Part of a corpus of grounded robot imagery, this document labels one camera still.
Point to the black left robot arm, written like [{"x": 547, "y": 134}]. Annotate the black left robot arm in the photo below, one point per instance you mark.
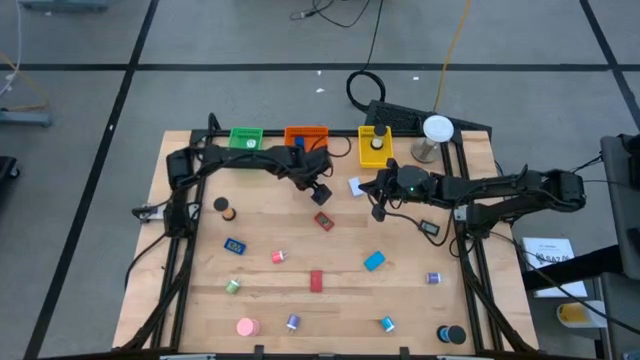
[{"x": 240, "y": 159}]

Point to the teal eraser block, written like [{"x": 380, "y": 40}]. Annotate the teal eraser block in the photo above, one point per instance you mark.
[{"x": 374, "y": 261}]

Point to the black mesh computer case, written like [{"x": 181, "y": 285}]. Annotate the black mesh computer case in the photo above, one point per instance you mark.
[{"x": 395, "y": 116}]

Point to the white paper sheet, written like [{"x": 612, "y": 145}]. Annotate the white paper sheet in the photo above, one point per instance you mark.
[{"x": 550, "y": 250}]

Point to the green plastic basket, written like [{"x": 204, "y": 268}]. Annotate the green plastic basket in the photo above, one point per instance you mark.
[{"x": 240, "y": 136}]

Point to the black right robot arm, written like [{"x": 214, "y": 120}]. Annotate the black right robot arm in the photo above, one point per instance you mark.
[{"x": 500, "y": 190}]

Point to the black hourglass orange sand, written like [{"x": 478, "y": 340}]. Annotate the black hourglass orange sand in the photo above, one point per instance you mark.
[{"x": 220, "y": 204}]

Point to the white eraser block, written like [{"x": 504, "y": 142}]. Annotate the white eraser block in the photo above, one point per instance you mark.
[{"x": 356, "y": 187}]

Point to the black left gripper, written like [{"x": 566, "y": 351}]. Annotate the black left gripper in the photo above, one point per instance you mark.
[{"x": 310, "y": 165}]

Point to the teal white charger plug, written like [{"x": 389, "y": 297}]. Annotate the teal white charger plug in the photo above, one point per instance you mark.
[{"x": 387, "y": 324}]

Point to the black digital thermometer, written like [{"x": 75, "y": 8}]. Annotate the black digital thermometer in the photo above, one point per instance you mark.
[{"x": 429, "y": 227}]

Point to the red eraser block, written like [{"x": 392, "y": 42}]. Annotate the red eraser block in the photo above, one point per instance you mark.
[{"x": 316, "y": 281}]

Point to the yellow plastic basket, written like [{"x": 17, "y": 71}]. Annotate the yellow plastic basket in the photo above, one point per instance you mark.
[{"x": 367, "y": 160}]

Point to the black metal table frame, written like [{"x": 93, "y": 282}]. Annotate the black metal table frame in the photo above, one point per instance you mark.
[{"x": 272, "y": 133}]

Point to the black caster wheel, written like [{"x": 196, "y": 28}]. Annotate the black caster wheel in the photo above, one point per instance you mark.
[{"x": 7, "y": 167}]

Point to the white mushroom lamp brass base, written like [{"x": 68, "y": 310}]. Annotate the white mushroom lamp brass base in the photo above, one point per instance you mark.
[{"x": 438, "y": 128}]

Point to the white yellow container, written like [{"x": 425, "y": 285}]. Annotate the white yellow container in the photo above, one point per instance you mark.
[{"x": 575, "y": 314}]

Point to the orange plastic basket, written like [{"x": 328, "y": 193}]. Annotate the orange plastic basket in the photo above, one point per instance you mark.
[{"x": 312, "y": 134}]

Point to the grey table foot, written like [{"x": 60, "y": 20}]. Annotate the grey table foot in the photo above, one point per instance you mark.
[
  {"x": 25, "y": 118},
  {"x": 60, "y": 4}
]

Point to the purple spool bottom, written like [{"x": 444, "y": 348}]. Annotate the purple spool bottom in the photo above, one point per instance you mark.
[{"x": 293, "y": 321}]

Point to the blue digital thermometer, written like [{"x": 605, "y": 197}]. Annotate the blue digital thermometer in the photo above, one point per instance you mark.
[{"x": 234, "y": 246}]

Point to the black hourglass white sand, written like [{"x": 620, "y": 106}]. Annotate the black hourglass white sand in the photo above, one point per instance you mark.
[{"x": 377, "y": 145}]

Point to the blue eraser block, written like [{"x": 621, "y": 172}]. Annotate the blue eraser block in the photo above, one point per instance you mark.
[{"x": 299, "y": 142}]

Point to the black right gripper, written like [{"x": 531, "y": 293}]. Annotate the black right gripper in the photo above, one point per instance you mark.
[{"x": 410, "y": 185}]

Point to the black flat bar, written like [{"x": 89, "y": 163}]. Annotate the black flat bar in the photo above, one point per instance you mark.
[{"x": 575, "y": 269}]

